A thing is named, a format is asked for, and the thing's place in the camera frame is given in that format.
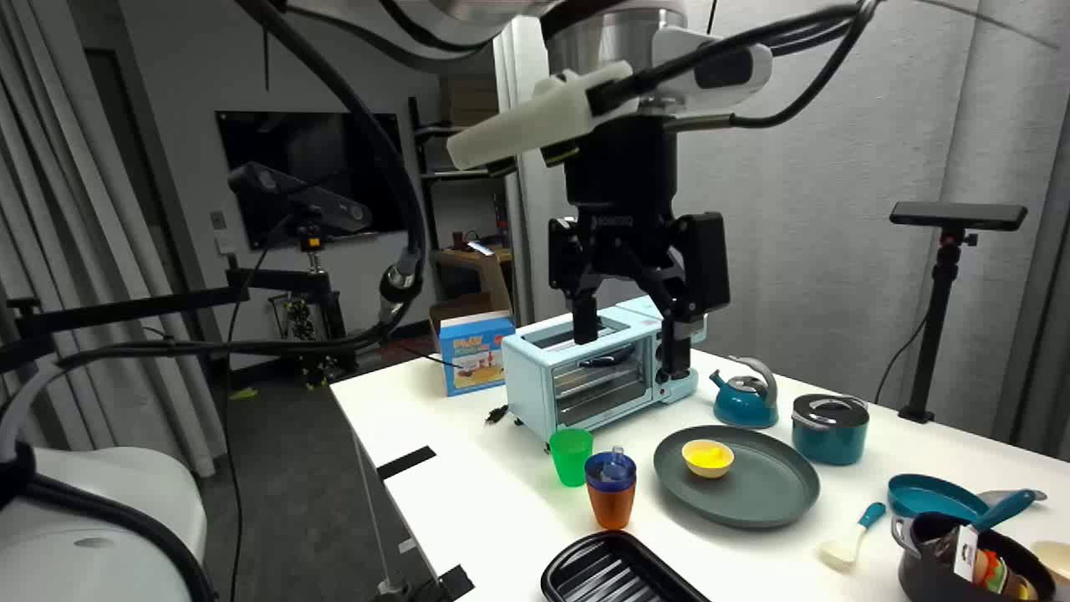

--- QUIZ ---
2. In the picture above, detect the orange toy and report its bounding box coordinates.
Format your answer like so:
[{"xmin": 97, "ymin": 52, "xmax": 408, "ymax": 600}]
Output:
[{"xmin": 975, "ymin": 546, "xmax": 1043, "ymax": 602}]

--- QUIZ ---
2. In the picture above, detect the teal bowl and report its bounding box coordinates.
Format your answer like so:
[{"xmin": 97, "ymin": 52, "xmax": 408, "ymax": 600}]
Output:
[{"xmin": 791, "ymin": 391, "xmax": 874, "ymax": 469}]

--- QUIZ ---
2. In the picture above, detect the black boom stand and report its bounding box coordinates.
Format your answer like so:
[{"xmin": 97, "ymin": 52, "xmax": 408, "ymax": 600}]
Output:
[{"xmin": 0, "ymin": 262, "xmax": 347, "ymax": 388}]

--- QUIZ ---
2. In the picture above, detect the black tape strip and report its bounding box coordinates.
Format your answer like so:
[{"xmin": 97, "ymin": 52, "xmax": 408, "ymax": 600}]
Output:
[
  {"xmin": 375, "ymin": 445, "xmax": 437, "ymax": 483},
  {"xmin": 434, "ymin": 564, "xmax": 480, "ymax": 602}
]

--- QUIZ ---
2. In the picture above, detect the black ridged tray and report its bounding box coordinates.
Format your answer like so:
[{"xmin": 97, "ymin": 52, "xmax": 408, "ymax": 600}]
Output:
[{"xmin": 539, "ymin": 528, "xmax": 711, "ymax": 602}]

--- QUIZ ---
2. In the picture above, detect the orange sippy cup blue lid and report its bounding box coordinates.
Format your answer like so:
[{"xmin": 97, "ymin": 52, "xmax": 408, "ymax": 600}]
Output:
[{"xmin": 582, "ymin": 448, "xmax": 639, "ymax": 536}]

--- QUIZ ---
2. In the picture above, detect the blue cardboard box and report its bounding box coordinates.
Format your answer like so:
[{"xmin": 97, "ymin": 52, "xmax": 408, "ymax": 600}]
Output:
[{"xmin": 434, "ymin": 311, "xmax": 520, "ymax": 402}]

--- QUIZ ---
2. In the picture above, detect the teal pan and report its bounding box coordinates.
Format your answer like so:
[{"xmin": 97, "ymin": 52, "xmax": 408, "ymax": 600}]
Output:
[{"xmin": 888, "ymin": 470, "xmax": 993, "ymax": 525}]

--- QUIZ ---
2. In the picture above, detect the grey plate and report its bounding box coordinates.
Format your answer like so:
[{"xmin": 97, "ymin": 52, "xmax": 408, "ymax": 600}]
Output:
[{"xmin": 652, "ymin": 423, "xmax": 824, "ymax": 536}]

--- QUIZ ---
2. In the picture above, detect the light blue toaster oven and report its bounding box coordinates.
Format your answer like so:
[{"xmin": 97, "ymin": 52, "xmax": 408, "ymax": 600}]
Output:
[{"xmin": 497, "ymin": 295, "xmax": 703, "ymax": 445}]

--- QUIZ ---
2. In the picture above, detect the brown cardboard box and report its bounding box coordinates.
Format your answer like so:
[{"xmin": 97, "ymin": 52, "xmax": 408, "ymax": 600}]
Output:
[{"xmin": 428, "ymin": 243, "xmax": 520, "ymax": 327}]

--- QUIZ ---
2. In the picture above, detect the black bowl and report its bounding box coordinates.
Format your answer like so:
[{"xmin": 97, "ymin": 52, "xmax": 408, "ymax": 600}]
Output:
[{"xmin": 708, "ymin": 353, "xmax": 783, "ymax": 431}]

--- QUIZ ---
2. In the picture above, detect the white and black card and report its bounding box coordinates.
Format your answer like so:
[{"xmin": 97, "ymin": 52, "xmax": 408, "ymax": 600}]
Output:
[{"xmin": 949, "ymin": 522, "xmax": 983, "ymax": 586}]

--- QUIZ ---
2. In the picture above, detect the small white bowl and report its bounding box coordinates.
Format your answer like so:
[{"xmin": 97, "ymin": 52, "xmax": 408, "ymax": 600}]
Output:
[{"xmin": 680, "ymin": 436, "xmax": 740, "ymax": 484}]

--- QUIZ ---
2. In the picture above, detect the black tripod camera stand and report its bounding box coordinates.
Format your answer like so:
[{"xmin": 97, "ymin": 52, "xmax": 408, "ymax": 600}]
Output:
[{"xmin": 888, "ymin": 197, "xmax": 1030, "ymax": 429}]

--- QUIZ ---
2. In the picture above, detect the green plastic cup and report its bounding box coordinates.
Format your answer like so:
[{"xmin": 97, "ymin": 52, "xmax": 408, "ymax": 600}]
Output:
[{"xmin": 544, "ymin": 425, "xmax": 599, "ymax": 492}]

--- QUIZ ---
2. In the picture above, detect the black pot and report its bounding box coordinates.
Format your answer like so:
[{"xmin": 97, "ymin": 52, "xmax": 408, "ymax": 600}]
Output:
[{"xmin": 892, "ymin": 513, "xmax": 1063, "ymax": 602}]

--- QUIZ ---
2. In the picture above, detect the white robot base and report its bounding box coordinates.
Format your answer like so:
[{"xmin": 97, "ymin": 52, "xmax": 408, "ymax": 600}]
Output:
[{"xmin": 0, "ymin": 445, "xmax": 210, "ymax": 602}]

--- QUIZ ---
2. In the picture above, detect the black wall monitor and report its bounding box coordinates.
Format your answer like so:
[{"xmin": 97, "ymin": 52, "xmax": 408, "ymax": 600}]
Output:
[{"xmin": 213, "ymin": 108, "xmax": 408, "ymax": 253}]

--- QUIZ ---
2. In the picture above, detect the dark shelf unit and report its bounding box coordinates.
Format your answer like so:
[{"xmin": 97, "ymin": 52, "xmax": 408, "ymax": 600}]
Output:
[{"xmin": 406, "ymin": 95, "xmax": 520, "ymax": 262}]

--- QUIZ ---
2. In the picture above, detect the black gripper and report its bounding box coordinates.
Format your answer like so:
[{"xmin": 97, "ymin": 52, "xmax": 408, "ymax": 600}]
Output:
[{"xmin": 544, "ymin": 111, "xmax": 737, "ymax": 385}]

